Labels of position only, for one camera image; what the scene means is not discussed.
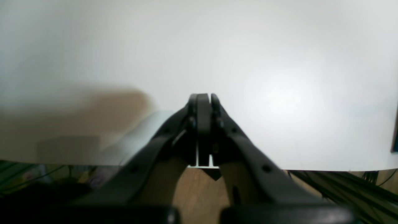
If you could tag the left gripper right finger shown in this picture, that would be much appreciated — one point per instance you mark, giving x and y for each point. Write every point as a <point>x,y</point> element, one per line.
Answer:
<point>258,190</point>

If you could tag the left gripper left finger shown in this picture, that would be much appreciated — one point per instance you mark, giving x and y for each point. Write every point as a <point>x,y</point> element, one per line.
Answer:
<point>142,192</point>

